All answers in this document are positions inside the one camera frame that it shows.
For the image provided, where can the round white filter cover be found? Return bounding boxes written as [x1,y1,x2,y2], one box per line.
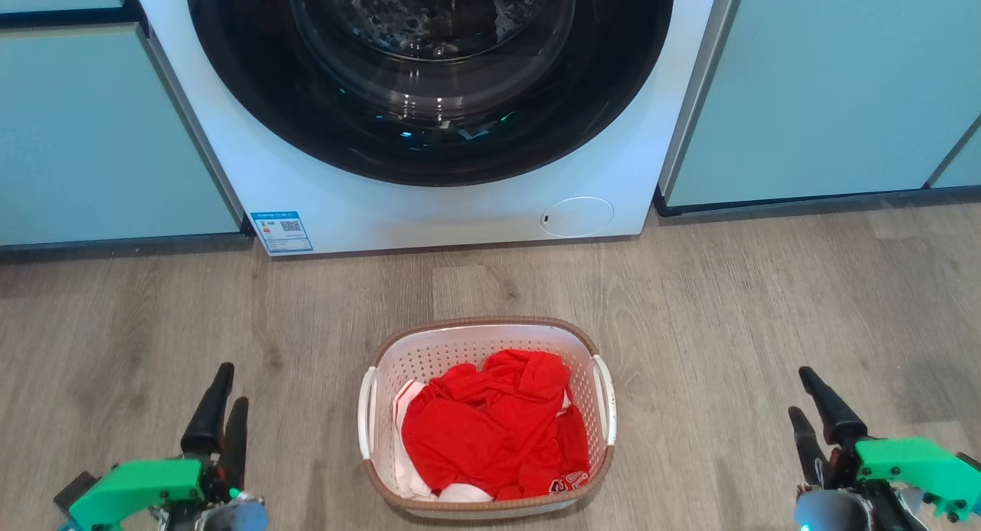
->
[540,197,615,238]

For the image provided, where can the large pale teal cabinet door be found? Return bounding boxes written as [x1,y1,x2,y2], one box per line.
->
[0,23,243,247]

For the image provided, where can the black round washer door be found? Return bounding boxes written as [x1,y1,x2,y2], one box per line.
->
[185,0,675,187]

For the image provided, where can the white front-load washing machine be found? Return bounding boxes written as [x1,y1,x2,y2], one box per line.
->
[129,0,746,257]

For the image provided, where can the narrow pale teal cabinet door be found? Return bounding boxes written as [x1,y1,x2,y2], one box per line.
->
[927,123,981,190]

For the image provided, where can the white brown-rimmed laundry basket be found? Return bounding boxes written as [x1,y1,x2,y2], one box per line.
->
[357,316,618,519]

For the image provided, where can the red jersey garment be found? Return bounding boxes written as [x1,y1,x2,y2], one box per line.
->
[401,349,592,501]

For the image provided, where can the blue energy label sticker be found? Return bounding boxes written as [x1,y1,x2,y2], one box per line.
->
[250,211,314,254]

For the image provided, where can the wide pale teal cabinet door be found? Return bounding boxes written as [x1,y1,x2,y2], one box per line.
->
[661,0,981,208]

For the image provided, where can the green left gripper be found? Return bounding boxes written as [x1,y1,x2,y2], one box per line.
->
[54,362,270,531]

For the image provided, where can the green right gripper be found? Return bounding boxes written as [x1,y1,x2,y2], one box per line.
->
[788,366,981,531]

